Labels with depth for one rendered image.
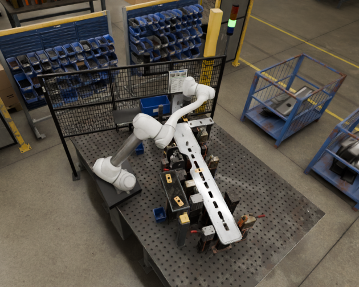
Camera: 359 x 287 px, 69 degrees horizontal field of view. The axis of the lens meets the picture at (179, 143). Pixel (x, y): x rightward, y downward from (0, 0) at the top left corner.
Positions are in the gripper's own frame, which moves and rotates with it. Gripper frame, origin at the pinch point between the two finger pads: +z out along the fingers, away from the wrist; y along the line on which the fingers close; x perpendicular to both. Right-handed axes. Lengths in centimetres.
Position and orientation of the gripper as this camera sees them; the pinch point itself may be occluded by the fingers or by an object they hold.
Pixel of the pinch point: (184, 115)
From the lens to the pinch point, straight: 254.2
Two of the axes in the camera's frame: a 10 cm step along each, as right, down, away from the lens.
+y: 9.4, -1.9, 2.8
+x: -3.3, -7.0, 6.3
